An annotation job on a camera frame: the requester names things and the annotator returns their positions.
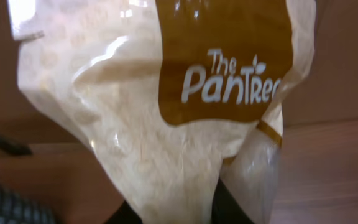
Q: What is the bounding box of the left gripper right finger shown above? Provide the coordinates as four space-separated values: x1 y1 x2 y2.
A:
211 179 254 224

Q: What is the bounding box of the brown white snack wrapper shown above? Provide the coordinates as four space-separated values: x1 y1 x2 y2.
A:
8 0 316 223

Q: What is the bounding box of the grey plastic mesh basket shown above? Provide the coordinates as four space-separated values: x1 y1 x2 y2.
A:
0 135 59 224

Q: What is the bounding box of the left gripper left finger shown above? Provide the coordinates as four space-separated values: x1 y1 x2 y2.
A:
104 201 142 224

